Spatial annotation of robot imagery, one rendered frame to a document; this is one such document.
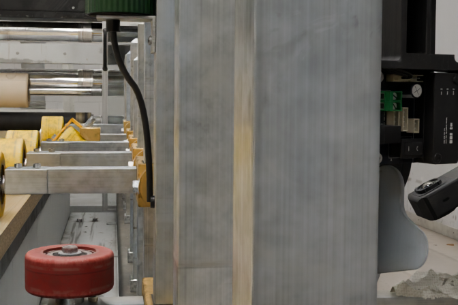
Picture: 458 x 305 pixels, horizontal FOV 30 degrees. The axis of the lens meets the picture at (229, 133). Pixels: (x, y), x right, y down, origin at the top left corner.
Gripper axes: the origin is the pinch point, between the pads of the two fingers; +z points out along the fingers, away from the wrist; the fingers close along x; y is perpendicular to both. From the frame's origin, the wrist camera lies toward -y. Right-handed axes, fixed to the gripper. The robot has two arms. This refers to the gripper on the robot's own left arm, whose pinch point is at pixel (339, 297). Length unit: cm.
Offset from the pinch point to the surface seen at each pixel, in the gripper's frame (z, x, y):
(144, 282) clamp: 6.3, 2.2, -33.8
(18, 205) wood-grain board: 3, 0, -70
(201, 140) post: -9.4, -8.3, -1.9
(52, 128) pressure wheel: -2, 37, -174
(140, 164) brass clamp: -3.7, 7.9, -48.5
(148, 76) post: -14, 9, -49
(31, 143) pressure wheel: -3, 11, -104
